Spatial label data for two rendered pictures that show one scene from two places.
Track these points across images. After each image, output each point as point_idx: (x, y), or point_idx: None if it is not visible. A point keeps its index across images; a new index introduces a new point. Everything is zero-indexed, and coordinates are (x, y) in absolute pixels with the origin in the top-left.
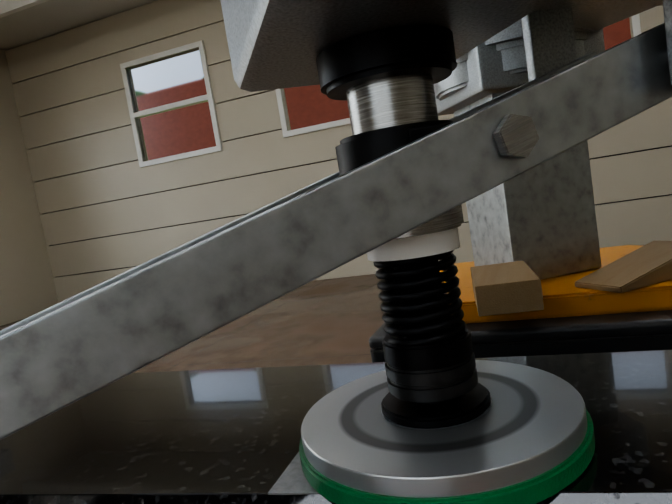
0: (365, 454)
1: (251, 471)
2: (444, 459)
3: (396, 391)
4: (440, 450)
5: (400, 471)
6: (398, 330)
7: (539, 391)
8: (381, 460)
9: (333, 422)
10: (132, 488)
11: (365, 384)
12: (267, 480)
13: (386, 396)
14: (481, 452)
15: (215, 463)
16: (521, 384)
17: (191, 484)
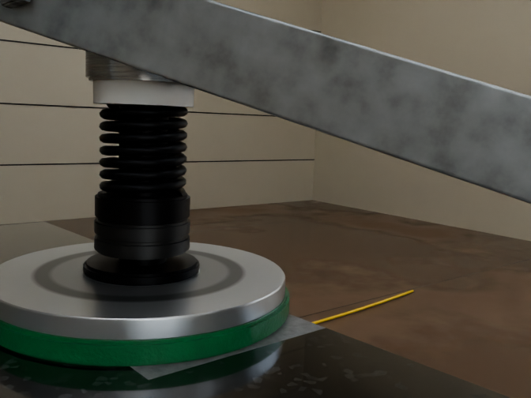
0: (254, 266)
1: (325, 350)
2: (221, 252)
3: (189, 242)
4: (212, 254)
5: (253, 256)
6: (185, 178)
7: (74, 252)
8: (252, 261)
9: (233, 289)
10: (483, 393)
11: (122, 307)
12: (317, 336)
13: (167, 272)
14: (198, 248)
15: (362, 377)
16: (62, 257)
17: (400, 365)
